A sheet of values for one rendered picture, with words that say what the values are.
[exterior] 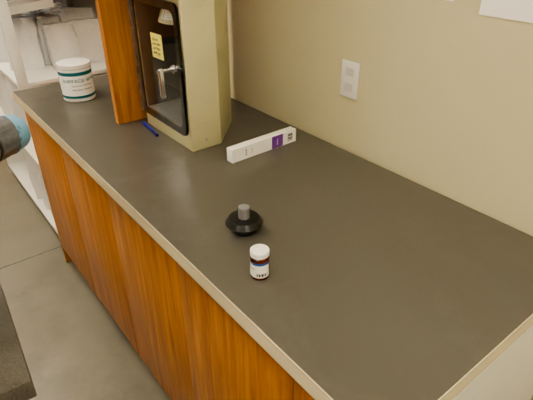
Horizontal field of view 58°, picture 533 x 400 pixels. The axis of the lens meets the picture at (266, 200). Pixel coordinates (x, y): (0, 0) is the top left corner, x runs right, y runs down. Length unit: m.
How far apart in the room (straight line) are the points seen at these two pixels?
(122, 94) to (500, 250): 1.31
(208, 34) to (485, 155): 0.84
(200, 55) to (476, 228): 0.90
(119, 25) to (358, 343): 1.30
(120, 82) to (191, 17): 0.46
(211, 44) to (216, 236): 0.62
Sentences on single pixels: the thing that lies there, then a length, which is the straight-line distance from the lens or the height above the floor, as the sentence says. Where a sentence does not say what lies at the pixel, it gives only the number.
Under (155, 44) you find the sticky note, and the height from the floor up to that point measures 1.25.
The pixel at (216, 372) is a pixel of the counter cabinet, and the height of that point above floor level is 0.58.
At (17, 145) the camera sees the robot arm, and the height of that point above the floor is 1.21.
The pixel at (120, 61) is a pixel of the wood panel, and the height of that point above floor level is 1.16.
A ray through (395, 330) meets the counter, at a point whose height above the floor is 0.94.
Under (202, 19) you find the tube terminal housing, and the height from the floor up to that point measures 1.34.
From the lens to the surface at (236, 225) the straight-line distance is 1.14.
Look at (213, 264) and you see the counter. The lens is 1.08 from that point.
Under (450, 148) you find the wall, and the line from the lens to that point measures 1.39.
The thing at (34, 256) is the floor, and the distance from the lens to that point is 2.91.
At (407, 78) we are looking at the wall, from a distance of 1.43.
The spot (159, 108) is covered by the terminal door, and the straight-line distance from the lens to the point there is 1.69.
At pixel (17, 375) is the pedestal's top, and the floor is 0.94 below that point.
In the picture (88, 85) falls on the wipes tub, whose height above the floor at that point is 1.00.
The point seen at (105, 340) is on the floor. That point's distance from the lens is 2.30.
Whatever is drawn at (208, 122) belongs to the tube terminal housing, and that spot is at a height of 1.03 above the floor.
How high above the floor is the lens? 1.61
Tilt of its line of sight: 31 degrees down
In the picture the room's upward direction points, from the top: straight up
